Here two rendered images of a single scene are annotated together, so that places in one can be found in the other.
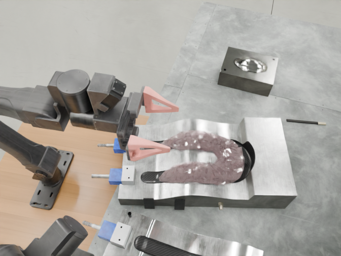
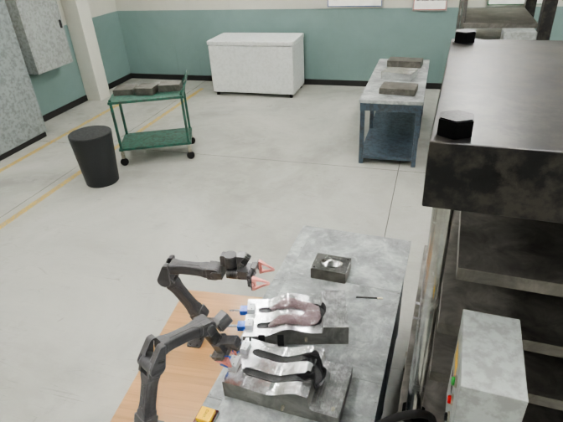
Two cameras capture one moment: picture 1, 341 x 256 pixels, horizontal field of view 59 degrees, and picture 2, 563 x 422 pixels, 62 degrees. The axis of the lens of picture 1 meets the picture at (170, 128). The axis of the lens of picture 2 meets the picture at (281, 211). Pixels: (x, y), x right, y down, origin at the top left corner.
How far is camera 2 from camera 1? 153 cm
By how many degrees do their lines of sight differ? 26
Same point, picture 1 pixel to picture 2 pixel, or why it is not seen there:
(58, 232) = (222, 314)
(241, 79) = (324, 272)
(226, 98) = (316, 285)
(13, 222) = (177, 354)
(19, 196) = not seen: hidden behind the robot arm
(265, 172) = (331, 316)
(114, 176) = (240, 324)
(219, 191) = (303, 328)
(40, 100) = (213, 265)
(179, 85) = (284, 279)
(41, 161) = (199, 311)
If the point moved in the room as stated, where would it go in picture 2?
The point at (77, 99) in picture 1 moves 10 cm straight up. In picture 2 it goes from (231, 261) to (229, 242)
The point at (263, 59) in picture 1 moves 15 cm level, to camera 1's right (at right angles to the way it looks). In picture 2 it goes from (341, 259) to (367, 259)
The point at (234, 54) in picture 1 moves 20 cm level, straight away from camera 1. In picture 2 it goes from (321, 257) to (327, 238)
